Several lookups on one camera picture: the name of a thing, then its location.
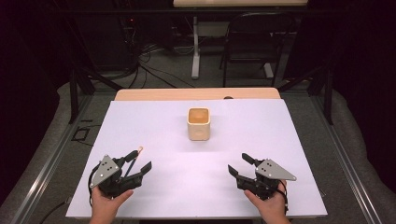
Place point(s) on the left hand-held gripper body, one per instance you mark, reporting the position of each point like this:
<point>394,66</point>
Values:
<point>106,171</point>

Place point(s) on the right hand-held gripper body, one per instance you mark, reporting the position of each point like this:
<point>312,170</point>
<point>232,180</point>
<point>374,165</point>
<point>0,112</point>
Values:
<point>264,179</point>

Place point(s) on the dark blue pencil with eraser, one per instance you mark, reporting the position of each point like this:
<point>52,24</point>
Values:
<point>132,166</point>

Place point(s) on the cream square pen holder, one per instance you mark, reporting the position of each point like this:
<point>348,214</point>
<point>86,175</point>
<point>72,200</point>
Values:
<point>199,127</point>

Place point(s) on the person's right hand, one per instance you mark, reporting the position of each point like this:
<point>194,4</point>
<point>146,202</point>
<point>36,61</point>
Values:
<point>271,205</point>

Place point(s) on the person's left hand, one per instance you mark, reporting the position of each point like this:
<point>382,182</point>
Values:
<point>106,205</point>

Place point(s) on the white table sheet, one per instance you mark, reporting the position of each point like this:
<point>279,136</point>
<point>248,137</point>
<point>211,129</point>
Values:
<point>193,174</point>

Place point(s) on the light wooden table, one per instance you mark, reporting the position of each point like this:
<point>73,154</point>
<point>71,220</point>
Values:
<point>193,93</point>

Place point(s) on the white desk foot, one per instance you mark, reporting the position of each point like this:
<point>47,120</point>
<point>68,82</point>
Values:
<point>268,70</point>

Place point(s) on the black folding chair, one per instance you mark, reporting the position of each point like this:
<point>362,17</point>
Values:
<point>258,40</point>

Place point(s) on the white desk leg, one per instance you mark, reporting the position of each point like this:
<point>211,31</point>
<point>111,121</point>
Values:
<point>195,49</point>

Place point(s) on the cream desk top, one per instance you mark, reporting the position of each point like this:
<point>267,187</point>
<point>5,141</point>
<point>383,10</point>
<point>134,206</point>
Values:
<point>239,2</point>

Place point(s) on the aluminium floor rail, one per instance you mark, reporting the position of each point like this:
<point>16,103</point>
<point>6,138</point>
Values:
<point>348,161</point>
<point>46,168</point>

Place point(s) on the black frame post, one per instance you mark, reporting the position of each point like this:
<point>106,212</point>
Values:
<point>328,96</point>
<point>73,96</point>

